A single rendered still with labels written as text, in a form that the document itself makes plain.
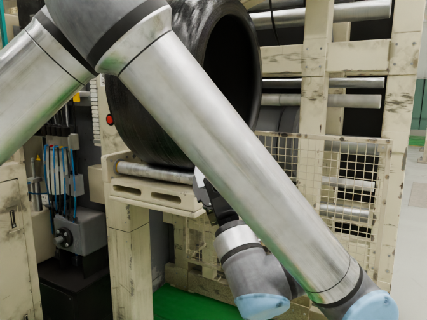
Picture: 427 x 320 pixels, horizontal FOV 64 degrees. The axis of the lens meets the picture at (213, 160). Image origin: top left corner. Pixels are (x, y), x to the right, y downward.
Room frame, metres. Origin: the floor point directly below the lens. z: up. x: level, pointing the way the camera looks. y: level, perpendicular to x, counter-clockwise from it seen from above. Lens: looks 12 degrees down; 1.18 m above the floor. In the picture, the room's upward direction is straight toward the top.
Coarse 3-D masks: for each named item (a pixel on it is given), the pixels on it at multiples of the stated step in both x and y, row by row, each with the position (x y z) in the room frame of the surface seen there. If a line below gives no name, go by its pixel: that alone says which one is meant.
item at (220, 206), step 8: (208, 184) 0.64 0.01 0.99; (208, 192) 0.64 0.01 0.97; (216, 192) 0.64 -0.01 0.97; (216, 200) 0.65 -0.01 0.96; (224, 200) 0.65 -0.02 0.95; (216, 208) 0.65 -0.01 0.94; (224, 208) 0.65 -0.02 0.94; (232, 208) 0.66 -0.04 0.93; (216, 216) 0.65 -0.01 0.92; (224, 216) 0.66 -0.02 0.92; (232, 216) 0.66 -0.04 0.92
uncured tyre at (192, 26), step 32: (192, 0) 0.97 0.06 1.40; (224, 0) 1.06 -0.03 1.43; (192, 32) 0.92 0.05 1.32; (224, 32) 1.36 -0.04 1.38; (256, 32) 1.27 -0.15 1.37; (224, 64) 1.43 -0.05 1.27; (256, 64) 1.29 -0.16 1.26; (128, 96) 0.94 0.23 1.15; (224, 96) 1.44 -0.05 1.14; (256, 96) 1.29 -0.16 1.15; (128, 128) 0.98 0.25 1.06; (160, 128) 0.92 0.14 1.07; (160, 160) 1.03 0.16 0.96
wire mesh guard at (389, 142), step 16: (384, 144) 1.18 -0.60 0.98; (336, 160) 1.27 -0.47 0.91; (336, 176) 1.26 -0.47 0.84; (384, 176) 1.18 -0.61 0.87; (320, 192) 1.29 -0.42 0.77; (336, 192) 1.26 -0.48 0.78; (384, 192) 1.17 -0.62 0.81; (352, 208) 1.23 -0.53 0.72; (384, 208) 1.17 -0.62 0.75; (192, 256) 1.59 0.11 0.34; (368, 256) 1.20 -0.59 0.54
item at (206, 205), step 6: (204, 192) 0.71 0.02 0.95; (204, 198) 0.70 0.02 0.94; (204, 204) 0.70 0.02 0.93; (210, 204) 0.69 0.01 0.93; (210, 210) 0.69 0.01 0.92; (210, 216) 0.70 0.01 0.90; (210, 222) 0.72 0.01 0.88; (216, 222) 0.73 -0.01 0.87; (228, 222) 0.65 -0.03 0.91; (234, 222) 0.65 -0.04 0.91; (240, 222) 0.65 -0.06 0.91; (222, 228) 0.64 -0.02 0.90; (228, 228) 0.64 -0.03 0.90; (216, 234) 0.65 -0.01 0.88
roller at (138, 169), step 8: (120, 168) 1.15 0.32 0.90; (128, 168) 1.13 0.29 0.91; (136, 168) 1.12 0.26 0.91; (144, 168) 1.10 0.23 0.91; (152, 168) 1.09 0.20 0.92; (160, 168) 1.08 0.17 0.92; (168, 168) 1.07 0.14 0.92; (176, 168) 1.06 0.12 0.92; (144, 176) 1.10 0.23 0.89; (152, 176) 1.08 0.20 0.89; (160, 176) 1.06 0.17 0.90; (168, 176) 1.05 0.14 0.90; (176, 176) 1.03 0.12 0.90; (184, 176) 1.02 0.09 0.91; (192, 176) 1.01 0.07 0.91; (192, 184) 1.01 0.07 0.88
